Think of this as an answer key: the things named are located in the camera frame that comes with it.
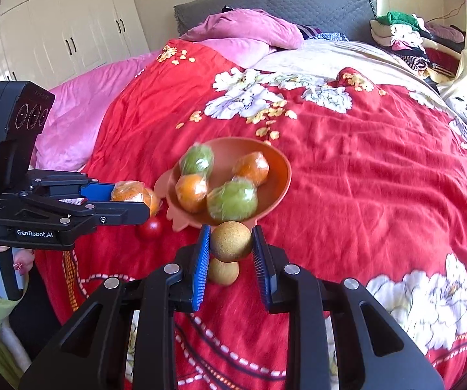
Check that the white wardrobe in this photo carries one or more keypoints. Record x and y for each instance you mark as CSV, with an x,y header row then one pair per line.
x,y
75,20

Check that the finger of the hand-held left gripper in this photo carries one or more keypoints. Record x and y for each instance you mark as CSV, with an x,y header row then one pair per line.
x,y
123,212
97,191

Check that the orange pink plastic bowl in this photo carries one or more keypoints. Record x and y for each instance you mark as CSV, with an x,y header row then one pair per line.
x,y
274,178

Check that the purple striped cloth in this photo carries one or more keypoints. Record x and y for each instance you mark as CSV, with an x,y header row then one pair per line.
x,y
308,31

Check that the plastic orange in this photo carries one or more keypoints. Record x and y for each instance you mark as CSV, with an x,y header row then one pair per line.
x,y
253,168
134,194
192,192

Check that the brown longan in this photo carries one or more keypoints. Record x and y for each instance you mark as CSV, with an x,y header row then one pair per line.
x,y
231,241
223,272

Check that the cream bed sheet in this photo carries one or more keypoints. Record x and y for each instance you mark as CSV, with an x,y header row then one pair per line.
x,y
339,55

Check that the blue floral cloth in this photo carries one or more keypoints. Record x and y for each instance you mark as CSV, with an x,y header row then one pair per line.
x,y
331,35

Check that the pile of folded clothes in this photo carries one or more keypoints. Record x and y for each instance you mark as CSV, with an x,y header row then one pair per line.
x,y
400,32

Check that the red cherry tomato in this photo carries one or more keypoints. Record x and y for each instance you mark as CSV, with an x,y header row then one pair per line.
x,y
150,228

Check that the large green citrus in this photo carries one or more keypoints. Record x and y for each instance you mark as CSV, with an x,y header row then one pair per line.
x,y
233,201

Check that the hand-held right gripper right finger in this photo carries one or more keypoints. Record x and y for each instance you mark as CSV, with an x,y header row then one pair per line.
x,y
261,268

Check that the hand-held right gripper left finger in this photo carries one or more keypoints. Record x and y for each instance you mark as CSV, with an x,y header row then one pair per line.
x,y
201,268

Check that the grey padded headboard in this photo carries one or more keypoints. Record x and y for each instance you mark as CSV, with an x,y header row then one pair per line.
x,y
318,4

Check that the red floral blanket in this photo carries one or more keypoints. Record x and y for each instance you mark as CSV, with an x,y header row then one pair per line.
x,y
359,191

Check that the pink plush duvet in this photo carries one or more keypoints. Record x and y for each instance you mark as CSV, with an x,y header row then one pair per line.
x,y
79,113

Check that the pink pillow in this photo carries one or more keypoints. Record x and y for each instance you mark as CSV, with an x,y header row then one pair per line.
x,y
249,24

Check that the small green citrus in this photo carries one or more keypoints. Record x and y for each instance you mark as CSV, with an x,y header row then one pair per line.
x,y
196,159

